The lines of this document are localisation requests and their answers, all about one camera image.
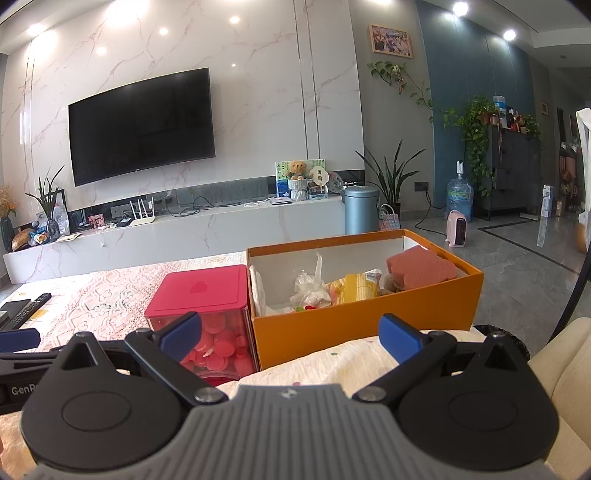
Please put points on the brown teddy bear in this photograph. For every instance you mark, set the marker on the brown teddy bear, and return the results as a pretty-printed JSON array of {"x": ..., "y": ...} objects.
[{"x": 297, "y": 170}]

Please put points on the blue water jug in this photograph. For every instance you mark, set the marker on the blue water jug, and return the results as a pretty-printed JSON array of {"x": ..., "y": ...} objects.
[{"x": 460, "y": 196}]

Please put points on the pink sponge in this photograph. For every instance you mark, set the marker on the pink sponge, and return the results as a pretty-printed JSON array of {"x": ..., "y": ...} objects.
[{"x": 420, "y": 267}]

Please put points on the ceiling spotlight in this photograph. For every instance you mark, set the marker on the ceiling spotlight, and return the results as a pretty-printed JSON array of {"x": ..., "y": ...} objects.
[
  {"x": 460, "y": 7},
  {"x": 509, "y": 33}
]

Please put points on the white router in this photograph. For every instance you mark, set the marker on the white router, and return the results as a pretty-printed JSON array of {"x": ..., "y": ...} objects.
[{"x": 142, "y": 220}]

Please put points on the white floor stand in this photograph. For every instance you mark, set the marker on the white floor stand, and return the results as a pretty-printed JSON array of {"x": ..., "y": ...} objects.
[{"x": 545, "y": 212}]

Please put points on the cream sofa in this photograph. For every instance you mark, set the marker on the cream sofa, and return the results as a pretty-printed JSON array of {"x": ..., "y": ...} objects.
[{"x": 563, "y": 401}]

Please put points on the green plant in glass vase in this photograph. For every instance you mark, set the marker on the green plant in glass vase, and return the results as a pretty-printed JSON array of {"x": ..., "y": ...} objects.
[{"x": 46, "y": 198}]

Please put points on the black picture frame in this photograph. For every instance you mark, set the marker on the black picture frame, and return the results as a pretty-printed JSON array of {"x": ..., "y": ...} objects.
[{"x": 61, "y": 212}]

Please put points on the snack packets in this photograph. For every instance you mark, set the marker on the snack packets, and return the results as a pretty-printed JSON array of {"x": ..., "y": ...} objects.
[{"x": 40, "y": 237}]

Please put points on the round paper fan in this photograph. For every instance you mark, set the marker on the round paper fan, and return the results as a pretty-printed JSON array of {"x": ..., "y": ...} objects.
[{"x": 318, "y": 177}]

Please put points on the black remote control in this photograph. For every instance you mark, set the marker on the black remote control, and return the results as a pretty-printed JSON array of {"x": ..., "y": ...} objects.
[{"x": 34, "y": 307}]

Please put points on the small plant with red flowers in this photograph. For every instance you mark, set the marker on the small plant with red flowers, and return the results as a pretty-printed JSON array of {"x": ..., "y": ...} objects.
[{"x": 526, "y": 125}]

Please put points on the dark grey cabinet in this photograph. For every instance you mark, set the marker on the dark grey cabinet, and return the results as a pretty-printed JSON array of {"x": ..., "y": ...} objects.
[{"x": 512, "y": 175}]

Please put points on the black wall television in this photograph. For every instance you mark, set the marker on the black wall television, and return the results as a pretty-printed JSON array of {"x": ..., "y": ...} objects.
[{"x": 143, "y": 124}]

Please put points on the brown cloth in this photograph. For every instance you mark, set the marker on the brown cloth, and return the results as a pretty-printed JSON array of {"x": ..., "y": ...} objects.
[{"x": 388, "y": 284}]

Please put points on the pink lace tablecloth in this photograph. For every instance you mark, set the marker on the pink lace tablecloth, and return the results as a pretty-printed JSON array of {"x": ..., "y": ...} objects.
[{"x": 106, "y": 295}]

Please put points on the black set-top box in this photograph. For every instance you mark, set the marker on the black set-top box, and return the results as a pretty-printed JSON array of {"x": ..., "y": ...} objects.
[{"x": 123, "y": 223}]

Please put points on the white tablet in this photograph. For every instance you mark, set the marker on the white tablet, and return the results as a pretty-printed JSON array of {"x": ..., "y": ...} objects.
[{"x": 280, "y": 201}]

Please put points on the white marble television console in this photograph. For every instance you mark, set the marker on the white marble television console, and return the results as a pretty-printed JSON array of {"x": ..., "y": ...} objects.
[{"x": 184, "y": 244}]

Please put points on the white paper towel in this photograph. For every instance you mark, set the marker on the white paper towel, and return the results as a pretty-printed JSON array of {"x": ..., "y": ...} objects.
[{"x": 258, "y": 290}]

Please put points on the loose papers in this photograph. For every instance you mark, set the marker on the loose papers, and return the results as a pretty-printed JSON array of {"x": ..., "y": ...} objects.
[{"x": 69, "y": 237}]

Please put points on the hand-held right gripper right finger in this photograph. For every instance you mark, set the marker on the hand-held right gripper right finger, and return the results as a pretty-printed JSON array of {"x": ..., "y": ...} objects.
[{"x": 401, "y": 338}]

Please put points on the green picture panel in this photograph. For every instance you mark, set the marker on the green picture panel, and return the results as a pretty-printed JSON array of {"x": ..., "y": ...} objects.
[{"x": 281, "y": 184}]

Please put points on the red lid clear box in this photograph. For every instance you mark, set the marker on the red lid clear box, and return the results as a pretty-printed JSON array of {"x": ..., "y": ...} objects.
[{"x": 203, "y": 290}]

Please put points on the black round basket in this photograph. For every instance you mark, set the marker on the black round basket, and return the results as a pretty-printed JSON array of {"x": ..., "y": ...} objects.
[{"x": 512, "y": 339}]

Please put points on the blue-grey metal trash can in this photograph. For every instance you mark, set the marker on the blue-grey metal trash can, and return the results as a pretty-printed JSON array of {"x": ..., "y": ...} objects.
[{"x": 362, "y": 212}]

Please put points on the trailing pothos plant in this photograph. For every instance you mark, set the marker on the trailing pothos plant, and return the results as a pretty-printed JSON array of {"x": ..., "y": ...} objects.
[{"x": 475, "y": 134}]

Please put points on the yellow cloth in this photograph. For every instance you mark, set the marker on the yellow cloth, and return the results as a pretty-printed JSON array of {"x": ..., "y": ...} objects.
[{"x": 360, "y": 288}]

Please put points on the hanging vine plant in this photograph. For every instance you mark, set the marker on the hanging vine plant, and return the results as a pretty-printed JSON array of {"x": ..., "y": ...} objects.
[{"x": 392, "y": 74}]

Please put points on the clear white plastic bag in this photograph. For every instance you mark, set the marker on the clear white plastic bag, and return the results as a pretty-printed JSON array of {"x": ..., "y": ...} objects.
[{"x": 309, "y": 281}]

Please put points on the black notebook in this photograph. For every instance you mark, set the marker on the black notebook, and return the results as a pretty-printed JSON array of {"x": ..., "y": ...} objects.
[{"x": 14, "y": 307}]

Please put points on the wall power socket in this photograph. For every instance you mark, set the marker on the wall power socket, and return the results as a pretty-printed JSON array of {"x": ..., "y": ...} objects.
[{"x": 421, "y": 186}]

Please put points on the vase with yellow flowers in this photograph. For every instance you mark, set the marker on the vase with yellow flowers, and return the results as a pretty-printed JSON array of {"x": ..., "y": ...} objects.
[{"x": 6, "y": 203}]

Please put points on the blue white canister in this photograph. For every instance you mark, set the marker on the blue white canister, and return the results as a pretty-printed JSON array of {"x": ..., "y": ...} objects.
[{"x": 500, "y": 108}]

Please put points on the potted snake plant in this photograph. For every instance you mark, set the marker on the potted snake plant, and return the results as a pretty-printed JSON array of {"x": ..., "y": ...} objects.
[{"x": 392, "y": 180}]

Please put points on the pink space heater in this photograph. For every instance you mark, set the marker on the pink space heater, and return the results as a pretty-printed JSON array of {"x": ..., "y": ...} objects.
[{"x": 457, "y": 230}]

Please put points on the orange cardboard box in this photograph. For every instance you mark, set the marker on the orange cardboard box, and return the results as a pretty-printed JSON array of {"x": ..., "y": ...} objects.
[{"x": 360, "y": 332}]

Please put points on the framed wall picture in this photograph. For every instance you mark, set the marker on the framed wall picture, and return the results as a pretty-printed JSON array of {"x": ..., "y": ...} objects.
[{"x": 390, "y": 40}]

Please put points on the golden ornament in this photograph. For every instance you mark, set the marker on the golden ornament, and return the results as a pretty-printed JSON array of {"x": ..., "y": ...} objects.
[{"x": 23, "y": 240}]

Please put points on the pink card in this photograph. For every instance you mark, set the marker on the pink card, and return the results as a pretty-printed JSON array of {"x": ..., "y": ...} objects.
[{"x": 96, "y": 220}]

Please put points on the woven basket bag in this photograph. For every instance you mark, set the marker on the woven basket bag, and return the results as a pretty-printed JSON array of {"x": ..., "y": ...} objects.
[{"x": 388, "y": 220}]

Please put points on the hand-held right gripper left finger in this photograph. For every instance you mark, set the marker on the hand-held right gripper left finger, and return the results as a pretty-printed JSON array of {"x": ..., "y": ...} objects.
[{"x": 182, "y": 337}]

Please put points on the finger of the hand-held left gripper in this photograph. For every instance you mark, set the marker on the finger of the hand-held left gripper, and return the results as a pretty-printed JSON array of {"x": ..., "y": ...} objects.
[{"x": 18, "y": 340}]

